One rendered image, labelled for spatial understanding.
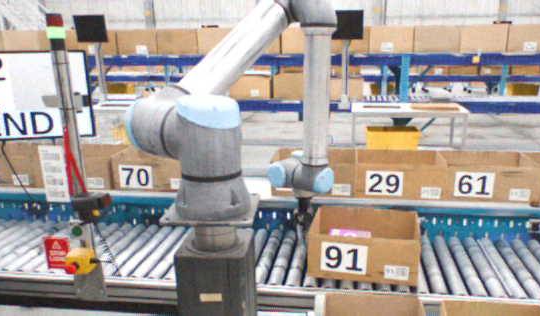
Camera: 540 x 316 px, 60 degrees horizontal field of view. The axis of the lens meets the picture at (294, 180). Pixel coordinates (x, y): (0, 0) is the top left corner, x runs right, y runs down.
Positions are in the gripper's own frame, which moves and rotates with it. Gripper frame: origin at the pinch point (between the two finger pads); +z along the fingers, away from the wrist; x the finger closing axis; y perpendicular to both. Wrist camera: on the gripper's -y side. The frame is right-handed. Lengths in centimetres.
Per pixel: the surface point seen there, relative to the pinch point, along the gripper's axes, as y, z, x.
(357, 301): 48, -2, 21
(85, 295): 31, 12, -78
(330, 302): 49, -2, 13
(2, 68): 25, -69, -99
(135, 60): -477, -50, -287
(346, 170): -28.8, -21.4, 15.9
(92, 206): 37, -25, -66
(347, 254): 22.0, -4.9, 17.4
